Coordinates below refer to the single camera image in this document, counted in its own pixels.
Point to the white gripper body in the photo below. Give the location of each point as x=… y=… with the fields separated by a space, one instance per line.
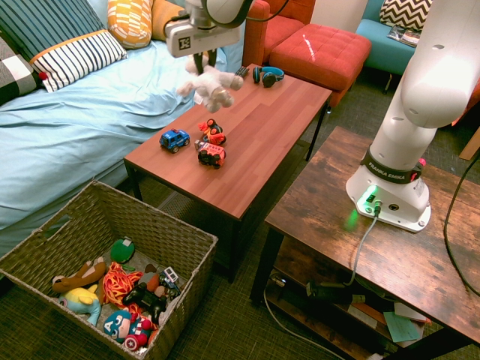
x=210 y=39

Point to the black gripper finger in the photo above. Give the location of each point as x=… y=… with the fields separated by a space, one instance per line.
x=197 y=63
x=213 y=59

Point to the white unicorn stuffed toy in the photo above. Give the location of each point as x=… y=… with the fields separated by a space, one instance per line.
x=210 y=86

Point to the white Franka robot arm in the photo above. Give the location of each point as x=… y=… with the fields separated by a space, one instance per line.
x=412 y=93

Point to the orange toy monster truck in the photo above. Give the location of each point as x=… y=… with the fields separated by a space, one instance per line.
x=213 y=132

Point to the blue toy police car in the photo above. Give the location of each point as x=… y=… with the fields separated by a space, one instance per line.
x=174 y=139

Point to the orange red toy fire truck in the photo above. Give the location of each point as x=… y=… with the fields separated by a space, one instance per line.
x=210 y=154

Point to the woven wicker basket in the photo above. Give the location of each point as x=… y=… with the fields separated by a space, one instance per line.
x=168 y=232

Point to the green round plush toy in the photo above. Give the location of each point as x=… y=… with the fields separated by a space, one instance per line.
x=122 y=250

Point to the small blue white toy truck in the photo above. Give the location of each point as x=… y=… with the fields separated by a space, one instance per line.
x=169 y=279

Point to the brown plush toy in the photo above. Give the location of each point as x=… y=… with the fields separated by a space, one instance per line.
x=80 y=275

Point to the yellow blue plush toy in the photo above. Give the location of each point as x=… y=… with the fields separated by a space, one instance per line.
x=82 y=300

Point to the Captain America plush toy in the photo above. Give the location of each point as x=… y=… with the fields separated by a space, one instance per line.
x=120 y=326

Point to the black remote control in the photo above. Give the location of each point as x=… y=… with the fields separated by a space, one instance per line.
x=242 y=72

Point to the black blue headphones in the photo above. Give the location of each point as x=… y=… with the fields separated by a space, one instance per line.
x=269 y=78

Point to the red orange armchair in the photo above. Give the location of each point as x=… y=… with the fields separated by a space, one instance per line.
x=285 y=22

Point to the reddish wood coffee table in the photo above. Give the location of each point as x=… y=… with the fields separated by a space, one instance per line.
x=255 y=123

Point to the yellow white patterned bolster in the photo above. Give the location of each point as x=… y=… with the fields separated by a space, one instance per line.
x=129 y=22

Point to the red tufted ottoman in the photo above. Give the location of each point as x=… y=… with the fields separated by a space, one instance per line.
x=318 y=52

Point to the blue striped pillow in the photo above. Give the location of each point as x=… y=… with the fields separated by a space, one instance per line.
x=56 y=33

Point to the light blue covered sofa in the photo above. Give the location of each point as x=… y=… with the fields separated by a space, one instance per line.
x=75 y=142

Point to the teal upholstered chair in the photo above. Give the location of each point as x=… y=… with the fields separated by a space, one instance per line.
x=378 y=45

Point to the black white checked pillow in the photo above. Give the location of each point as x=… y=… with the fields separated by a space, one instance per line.
x=15 y=75

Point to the rustic dark wood side table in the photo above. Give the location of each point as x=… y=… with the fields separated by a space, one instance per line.
x=318 y=210

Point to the magazines stack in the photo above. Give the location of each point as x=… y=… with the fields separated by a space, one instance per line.
x=403 y=35

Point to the black white chevron pillow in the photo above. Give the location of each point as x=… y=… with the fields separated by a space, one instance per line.
x=405 y=13

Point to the orange flame print cloth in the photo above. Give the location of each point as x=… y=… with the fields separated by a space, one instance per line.
x=120 y=281

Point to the black game controller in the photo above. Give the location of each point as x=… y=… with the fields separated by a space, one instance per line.
x=146 y=298

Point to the black device on shelf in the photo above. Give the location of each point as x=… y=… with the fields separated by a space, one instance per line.
x=326 y=292

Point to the orange edged book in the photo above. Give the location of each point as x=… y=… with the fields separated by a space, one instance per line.
x=369 y=313

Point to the green paper note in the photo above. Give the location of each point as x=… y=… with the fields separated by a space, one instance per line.
x=399 y=326

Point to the white papers stack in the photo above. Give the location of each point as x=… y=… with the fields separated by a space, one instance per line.
x=418 y=335

